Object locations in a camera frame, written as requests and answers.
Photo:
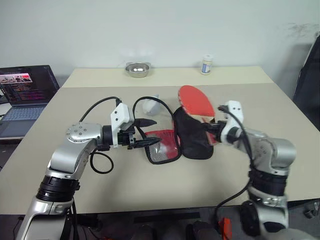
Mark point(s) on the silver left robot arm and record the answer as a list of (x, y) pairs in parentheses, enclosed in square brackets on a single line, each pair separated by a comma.
[(75, 150)]

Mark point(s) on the red table tennis paddle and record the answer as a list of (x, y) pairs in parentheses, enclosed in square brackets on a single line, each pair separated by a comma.
[(195, 101)]

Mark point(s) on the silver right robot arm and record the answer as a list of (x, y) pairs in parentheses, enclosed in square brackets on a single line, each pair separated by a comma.
[(275, 152)]

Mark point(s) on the orange object under table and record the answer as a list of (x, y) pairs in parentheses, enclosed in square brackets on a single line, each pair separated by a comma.
[(225, 225)]

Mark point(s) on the black and red paddle case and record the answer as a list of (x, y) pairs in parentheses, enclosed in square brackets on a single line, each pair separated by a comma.
[(190, 135)]

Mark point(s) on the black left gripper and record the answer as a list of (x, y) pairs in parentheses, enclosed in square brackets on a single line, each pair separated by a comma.
[(126, 138)]

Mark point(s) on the open grey laptop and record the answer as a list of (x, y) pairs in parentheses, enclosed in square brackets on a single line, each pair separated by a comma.
[(22, 97)]

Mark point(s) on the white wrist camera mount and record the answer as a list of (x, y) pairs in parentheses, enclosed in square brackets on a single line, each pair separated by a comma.
[(121, 117), (232, 117)]

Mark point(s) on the stainless steel bowl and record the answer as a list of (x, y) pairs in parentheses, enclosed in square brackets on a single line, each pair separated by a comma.
[(138, 69)]

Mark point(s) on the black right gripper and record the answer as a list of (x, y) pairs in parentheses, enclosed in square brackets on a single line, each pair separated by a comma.
[(218, 130)]

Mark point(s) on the black office chair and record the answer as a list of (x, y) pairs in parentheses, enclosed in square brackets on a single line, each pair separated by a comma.
[(308, 75)]

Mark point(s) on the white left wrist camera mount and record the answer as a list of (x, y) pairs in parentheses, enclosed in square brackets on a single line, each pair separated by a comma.
[(121, 117)]

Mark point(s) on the white bottle with blue label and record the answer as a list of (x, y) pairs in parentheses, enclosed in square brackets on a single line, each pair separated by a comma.
[(207, 65)]

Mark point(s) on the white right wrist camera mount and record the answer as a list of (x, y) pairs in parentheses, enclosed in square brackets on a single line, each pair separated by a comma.
[(232, 117)]

